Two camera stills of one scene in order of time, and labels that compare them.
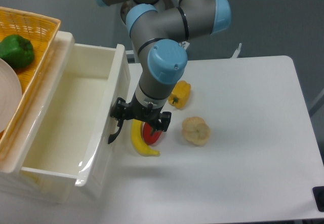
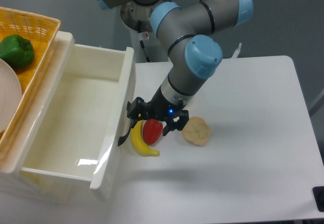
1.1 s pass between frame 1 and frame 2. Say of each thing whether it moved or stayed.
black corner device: stayed
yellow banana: stayed
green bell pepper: stayed
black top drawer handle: moved
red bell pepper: stayed
